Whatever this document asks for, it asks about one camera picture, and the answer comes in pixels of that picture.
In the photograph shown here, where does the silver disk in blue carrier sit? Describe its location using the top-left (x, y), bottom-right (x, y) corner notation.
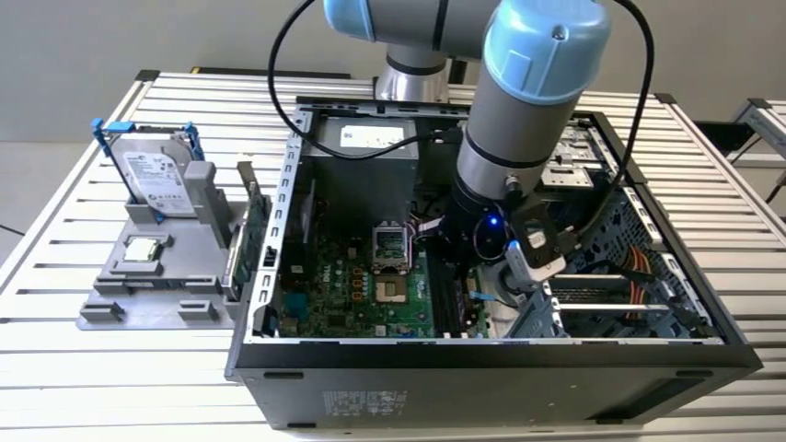
top-left (89, 119), bottom-right (208, 227)

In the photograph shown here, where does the metal socket cover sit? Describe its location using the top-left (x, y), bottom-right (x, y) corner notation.
top-left (370, 219), bottom-right (410, 274)

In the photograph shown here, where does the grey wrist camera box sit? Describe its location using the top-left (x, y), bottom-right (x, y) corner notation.
top-left (515, 202), bottom-right (581, 259)

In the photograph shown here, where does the grey metal disk bay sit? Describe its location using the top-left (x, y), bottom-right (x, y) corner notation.
top-left (508, 273), bottom-right (683, 341)

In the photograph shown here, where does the silver CPU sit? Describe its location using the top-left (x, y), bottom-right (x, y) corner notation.
top-left (120, 238), bottom-right (161, 264)

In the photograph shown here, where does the grey parts rack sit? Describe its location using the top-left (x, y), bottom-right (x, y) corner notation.
top-left (73, 160), bottom-right (270, 332)

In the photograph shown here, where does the green graphics card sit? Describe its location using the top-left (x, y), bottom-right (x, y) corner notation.
top-left (221, 160), bottom-right (273, 306)

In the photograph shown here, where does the green motherboard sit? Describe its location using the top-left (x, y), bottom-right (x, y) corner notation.
top-left (272, 225), bottom-right (496, 342)

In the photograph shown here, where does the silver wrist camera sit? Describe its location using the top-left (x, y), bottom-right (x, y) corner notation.
top-left (502, 238), bottom-right (567, 283)

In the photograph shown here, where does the dark blue RAM stick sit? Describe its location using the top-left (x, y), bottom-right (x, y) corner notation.
top-left (450, 272), bottom-right (470, 332)
top-left (122, 281), bottom-right (189, 292)

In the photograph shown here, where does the thick black cable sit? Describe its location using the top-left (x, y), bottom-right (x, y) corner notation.
top-left (266, 0), bottom-right (653, 250)

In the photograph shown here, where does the black sleeved cable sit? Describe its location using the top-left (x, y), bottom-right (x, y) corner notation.
top-left (579, 259), bottom-right (656, 283)

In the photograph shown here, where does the orange yellow wire bundle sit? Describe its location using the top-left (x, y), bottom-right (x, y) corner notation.
top-left (617, 246), bottom-right (653, 324)

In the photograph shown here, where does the round black cooler fan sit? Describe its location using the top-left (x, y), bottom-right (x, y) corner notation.
top-left (416, 191), bottom-right (454, 220)

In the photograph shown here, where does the black open PC case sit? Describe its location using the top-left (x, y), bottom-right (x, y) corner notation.
top-left (222, 95), bottom-right (764, 432)

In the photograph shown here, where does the aluminium slat side table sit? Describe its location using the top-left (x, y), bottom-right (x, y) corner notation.
top-left (725, 97), bottom-right (786, 206)

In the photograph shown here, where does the CPU socket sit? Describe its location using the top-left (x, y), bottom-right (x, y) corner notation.
top-left (372, 273), bottom-right (409, 305)

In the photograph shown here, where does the grey power supply unit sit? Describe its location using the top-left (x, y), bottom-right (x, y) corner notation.
top-left (300, 114), bottom-right (422, 231)

